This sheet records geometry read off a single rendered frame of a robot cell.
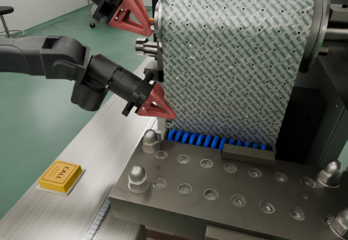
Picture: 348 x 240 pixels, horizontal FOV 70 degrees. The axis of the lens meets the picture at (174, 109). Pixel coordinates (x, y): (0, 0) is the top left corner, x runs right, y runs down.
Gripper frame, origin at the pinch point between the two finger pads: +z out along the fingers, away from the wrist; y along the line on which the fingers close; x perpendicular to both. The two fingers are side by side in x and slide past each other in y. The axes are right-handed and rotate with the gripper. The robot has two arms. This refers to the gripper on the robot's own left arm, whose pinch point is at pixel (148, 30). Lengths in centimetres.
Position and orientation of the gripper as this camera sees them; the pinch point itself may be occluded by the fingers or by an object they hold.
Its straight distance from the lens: 52.3
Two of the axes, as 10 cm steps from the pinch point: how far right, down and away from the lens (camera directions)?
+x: 6.0, -5.5, -5.8
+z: 7.6, 6.2, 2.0
